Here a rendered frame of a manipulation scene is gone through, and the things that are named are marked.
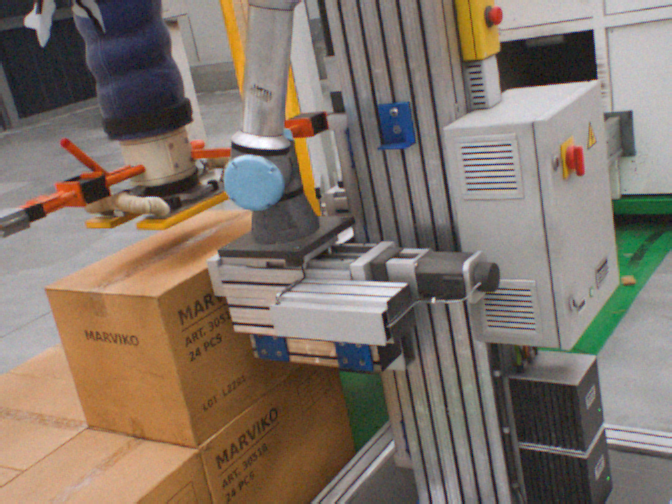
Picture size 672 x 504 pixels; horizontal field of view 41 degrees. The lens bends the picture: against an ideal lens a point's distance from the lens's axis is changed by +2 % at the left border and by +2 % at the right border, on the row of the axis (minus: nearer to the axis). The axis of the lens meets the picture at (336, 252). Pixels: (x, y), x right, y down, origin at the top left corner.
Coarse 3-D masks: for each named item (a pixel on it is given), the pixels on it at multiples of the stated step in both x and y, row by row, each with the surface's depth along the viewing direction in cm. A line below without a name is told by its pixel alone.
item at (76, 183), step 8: (80, 176) 212; (88, 176) 210; (96, 176) 208; (104, 176) 206; (56, 184) 205; (64, 184) 204; (72, 184) 202; (80, 184) 202; (88, 184) 203; (96, 184) 204; (104, 184) 207; (80, 192) 202; (88, 192) 204; (96, 192) 205; (104, 192) 206; (80, 200) 203; (88, 200) 203; (96, 200) 204
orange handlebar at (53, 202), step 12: (300, 132) 229; (192, 144) 232; (204, 144) 235; (192, 156) 223; (204, 156) 221; (216, 156) 219; (228, 156) 216; (120, 168) 218; (132, 168) 216; (144, 168) 218; (108, 180) 210; (120, 180) 212; (60, 192) 204; (72, 192) 202; (48, 204) 196; (60, 204) 199
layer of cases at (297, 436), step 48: (0, 384) 274; (48, 384) 266; (288, 384) 240; (336, 384) 259; (0, 432) 242; (48, 432) 236; (96, 432) 230; (240, 432) 224; (288, 432) 240; (336, 432) 260; (0, 480) 216; (48, 480) 212; (96, 480) 207; (144, 480) 203; (192, 480) 210; (240, 480) 224; (288, 480) 241
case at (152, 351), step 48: (144, 240) 247; (192, 240) 237; (48, 288) 221; (96, 288) 213; (144, 288) 206; (192, 288) 209; (96, 336) 217; (144, 336) 207; (192, 336) 209; (240, 336) 223; (96, 384) 225; (144, 384) 213; (192, 384) 209; (240, 384) 223; (144, 432) 221; (192, 432) 210
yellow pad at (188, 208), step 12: (216, 180) 228; (216, 192) 226; (180, 204) 218; (192, 204) 218; (204, 204) 219; (216, 204) 223; (168, 216) 212; (180, 216) 213; (192, 216) 216; (144, 228) 213; (156, 228) 210; (168, 228) 210
